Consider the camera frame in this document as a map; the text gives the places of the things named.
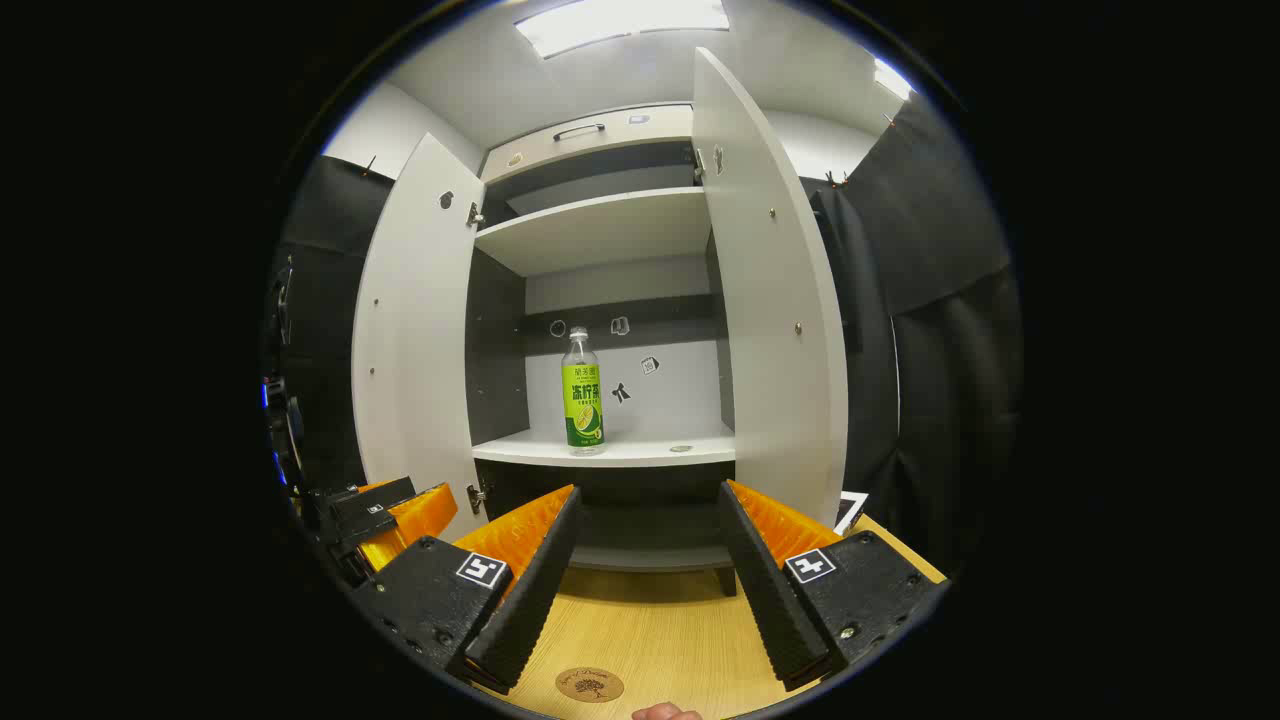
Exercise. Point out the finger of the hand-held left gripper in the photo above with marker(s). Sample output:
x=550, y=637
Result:
x=425, y=512
x=370, y=508

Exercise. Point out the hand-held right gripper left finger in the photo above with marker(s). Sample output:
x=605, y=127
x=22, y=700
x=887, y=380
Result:
x=530, y=600

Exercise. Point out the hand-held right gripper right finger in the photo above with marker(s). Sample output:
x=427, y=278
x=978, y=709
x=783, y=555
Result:
x=770, y=590

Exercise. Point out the round cork coaster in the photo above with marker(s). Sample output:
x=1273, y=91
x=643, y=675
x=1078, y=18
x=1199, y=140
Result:
x=590, y=685

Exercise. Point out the light grey cabinet door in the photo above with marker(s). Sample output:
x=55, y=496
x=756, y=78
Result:
x=415, y=330
x=780, y=300

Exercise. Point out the green label plastic bottle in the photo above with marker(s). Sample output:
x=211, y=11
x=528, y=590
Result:
x=583, y=400

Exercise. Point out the metal door hinge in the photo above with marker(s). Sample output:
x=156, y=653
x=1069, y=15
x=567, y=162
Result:
x=475, y=214
x=478, y=497
x=699, y=162

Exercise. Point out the small ceiling light panel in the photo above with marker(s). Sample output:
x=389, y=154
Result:
x=892, y=78

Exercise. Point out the large ceiling light panel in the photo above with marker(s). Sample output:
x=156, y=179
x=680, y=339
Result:
x=620, y=22

